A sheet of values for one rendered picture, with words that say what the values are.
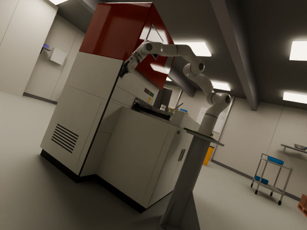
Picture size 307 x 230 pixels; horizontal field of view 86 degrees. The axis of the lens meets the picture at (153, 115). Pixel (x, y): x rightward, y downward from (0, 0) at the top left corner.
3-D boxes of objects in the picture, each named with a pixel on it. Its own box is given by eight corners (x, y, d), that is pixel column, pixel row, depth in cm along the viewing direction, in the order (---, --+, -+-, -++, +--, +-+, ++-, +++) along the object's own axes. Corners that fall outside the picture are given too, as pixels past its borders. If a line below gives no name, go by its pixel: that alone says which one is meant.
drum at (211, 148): (198, 160, 616) (204, 143, 619) (209, 165, 590) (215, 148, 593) (194, 160, 582) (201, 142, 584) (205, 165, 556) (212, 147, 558)
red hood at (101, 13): (78, 51, 185) (97, 2, 187) (121, 79, 257) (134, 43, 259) (129, 61, 150) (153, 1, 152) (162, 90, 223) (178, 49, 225)
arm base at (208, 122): (214, 140, 155) (222, 122, 156) (212, 138, 139) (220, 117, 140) (195, 133, 164) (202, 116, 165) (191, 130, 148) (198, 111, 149)
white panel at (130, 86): (107, 100, 153) (123, 60, 154) (147, 116, 225) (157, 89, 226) (110, 101, 151) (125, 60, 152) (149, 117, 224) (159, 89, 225)
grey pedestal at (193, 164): (216, 242, 144) (248, 154, 147) (199, 266, 109) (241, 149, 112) (170, 206, 175) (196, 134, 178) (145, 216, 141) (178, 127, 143)
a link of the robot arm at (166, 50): (182, 53, 122) (144, 54, 111) (172, 57, 136) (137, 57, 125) (182, 40, 120) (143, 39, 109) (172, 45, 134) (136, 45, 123)
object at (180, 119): (169, 123, 150) (175, 109, 151) (184, 130, 199) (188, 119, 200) (179, 127, 146) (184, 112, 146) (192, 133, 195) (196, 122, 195)
